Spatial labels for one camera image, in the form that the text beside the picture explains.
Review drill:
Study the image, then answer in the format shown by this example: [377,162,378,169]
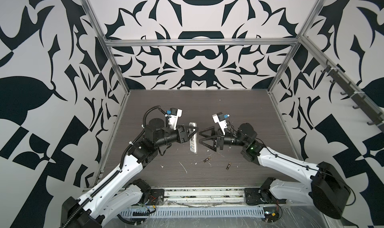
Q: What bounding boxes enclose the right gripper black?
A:
[200,127,249,155]

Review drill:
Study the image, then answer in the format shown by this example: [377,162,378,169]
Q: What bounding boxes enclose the white remote control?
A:
[189,122,199,154]

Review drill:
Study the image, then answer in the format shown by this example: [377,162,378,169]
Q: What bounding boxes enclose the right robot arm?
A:
[199,123,354,220]

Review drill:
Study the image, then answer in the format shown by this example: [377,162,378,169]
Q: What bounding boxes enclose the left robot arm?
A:
[60,106,199,228]

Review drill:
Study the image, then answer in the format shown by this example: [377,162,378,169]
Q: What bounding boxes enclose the small circuit board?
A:
[262,206,283,224]

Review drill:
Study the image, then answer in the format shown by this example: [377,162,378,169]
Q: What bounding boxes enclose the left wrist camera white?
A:
[166,108,183,130]

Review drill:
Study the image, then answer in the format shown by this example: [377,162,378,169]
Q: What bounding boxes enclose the aluminium front rail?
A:
[76,185,332,209]

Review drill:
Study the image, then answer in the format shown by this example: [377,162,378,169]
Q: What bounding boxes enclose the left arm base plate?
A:
[141,189,165,206]

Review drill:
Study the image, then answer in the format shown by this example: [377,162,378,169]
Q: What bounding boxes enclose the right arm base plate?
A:
[244,188,286,206]

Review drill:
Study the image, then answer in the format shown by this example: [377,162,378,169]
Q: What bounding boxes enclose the white slotted cable duct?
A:
[120,207,265,219]

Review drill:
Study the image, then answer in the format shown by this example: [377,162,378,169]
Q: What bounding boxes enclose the wall hook rail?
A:
[321,60,384,133]

